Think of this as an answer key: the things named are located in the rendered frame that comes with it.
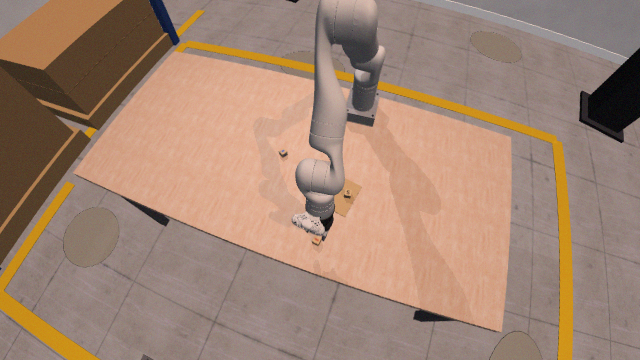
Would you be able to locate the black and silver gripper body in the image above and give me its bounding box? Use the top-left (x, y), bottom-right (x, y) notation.
top-left (291, 201), bottom-right (335, 236)

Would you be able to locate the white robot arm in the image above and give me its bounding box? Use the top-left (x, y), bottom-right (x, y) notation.
top-left (295, 0), bottom-right (385, 212)

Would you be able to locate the tan flat mat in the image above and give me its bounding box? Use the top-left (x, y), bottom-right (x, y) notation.
top-left (334, 178), bottom-right (362, 217)

